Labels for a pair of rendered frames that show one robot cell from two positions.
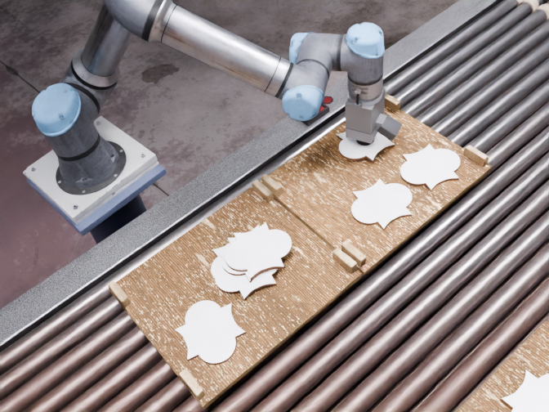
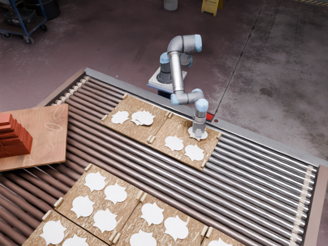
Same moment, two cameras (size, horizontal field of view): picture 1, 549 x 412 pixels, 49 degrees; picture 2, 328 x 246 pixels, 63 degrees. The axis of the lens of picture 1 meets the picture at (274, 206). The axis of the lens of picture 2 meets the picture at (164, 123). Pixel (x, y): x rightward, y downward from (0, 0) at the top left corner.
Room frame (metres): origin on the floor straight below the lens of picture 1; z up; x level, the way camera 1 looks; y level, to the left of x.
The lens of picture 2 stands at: (0.24, -1.16, 2.44)
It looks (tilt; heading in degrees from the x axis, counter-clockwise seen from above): 50 degrees down; 61
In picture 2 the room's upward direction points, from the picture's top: straight up
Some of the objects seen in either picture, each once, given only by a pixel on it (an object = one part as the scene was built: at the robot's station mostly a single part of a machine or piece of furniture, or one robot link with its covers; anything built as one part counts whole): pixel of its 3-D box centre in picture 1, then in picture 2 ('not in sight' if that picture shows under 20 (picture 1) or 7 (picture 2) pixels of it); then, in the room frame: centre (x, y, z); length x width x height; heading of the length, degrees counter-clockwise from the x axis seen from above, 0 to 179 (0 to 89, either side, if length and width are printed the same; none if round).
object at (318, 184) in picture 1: (372, 176); (185, 139); (0.92, -0.24, 0.93); 0.41 x 0.35 x 0.02; 122
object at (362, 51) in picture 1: (363, 53); (201, 108); (1.02, -0.24, 1.21); 0.09 x 0.08 x 0.11; 68
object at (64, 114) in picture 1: (64, 118); (167, 61); (1.16, 0.46, 1.06); 0.13 x 0.12 x 0.14; 158
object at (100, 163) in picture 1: (83, 154); (166, 72); (1.15, 0.46, 0.95); 0.15 x 0.15 x 0.10
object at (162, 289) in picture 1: (233, 282); (136, 118); (0.70, 0.11, 0.93); 0.41 x 0.35 x 0.02; 122
